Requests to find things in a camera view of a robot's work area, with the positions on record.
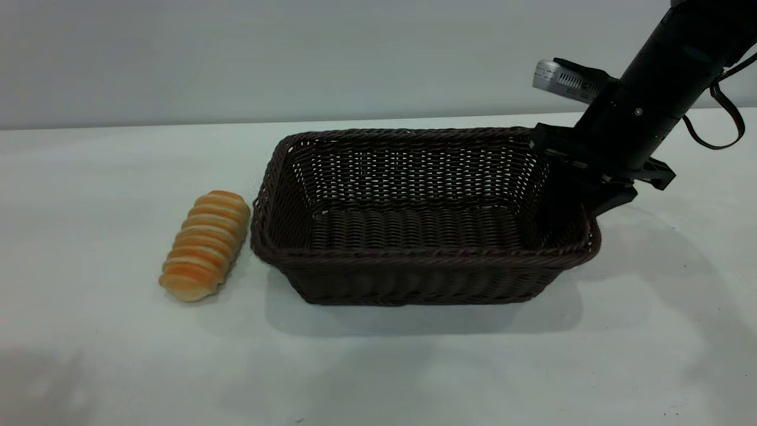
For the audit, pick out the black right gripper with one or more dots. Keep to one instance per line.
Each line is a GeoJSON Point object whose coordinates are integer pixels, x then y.
{"type": "Point", "coordinates": [633, 130]}

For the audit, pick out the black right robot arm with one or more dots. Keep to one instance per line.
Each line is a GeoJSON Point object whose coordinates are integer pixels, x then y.
{"type": "Point", "coordinates": [686, 47]}

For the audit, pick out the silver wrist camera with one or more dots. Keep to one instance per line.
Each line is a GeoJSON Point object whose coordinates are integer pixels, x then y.
{"type": "Point", "coordinates": [559, 78]}

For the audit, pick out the dark brown woven basket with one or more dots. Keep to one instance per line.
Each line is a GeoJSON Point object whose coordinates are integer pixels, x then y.
{"type": "Point", "coordinates": [414, 278]}

